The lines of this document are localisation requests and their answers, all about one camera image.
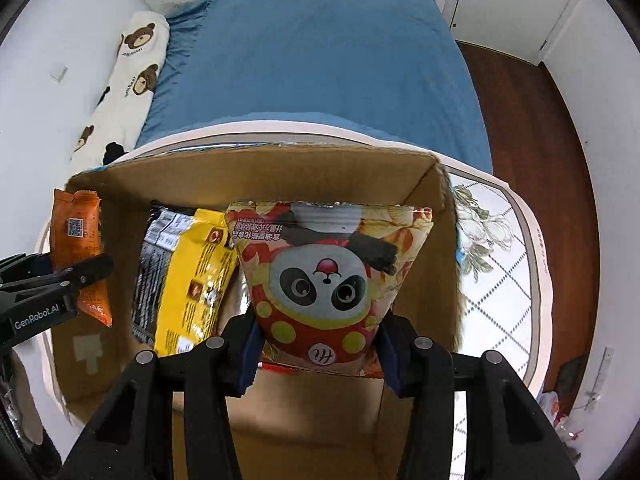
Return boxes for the white plastic strip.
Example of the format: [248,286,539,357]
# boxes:
[584,346,615,412]

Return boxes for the orange snack packet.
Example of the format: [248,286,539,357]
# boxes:
[50,188,113,328]

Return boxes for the bear print pillow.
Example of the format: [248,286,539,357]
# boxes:
[70,10,171,171]

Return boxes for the white wardrobe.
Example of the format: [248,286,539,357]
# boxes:
[425,0,586,66]

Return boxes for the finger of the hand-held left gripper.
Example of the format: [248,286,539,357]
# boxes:
[30,253,115,302]
[0,253,54,287]

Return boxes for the blue bed sheet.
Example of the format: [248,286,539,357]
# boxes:
[135,0,493,176]

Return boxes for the dark bag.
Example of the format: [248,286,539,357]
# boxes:
[554,355,592,411]

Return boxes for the cardboard box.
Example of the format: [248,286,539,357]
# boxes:
[50,140,468,480]

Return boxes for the clear plastic bottle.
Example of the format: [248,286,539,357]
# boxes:
[537,390,585,463]

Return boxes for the yellow and black snack packet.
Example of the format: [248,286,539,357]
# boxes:
[131,200,240,358]

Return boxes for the panda print snack packet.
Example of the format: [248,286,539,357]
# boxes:
[224,200,435,378]

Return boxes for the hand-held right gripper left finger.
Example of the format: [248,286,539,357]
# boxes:
[62,312,263,480]

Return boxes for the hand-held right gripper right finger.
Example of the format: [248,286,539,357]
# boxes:
[375,312,583,480]

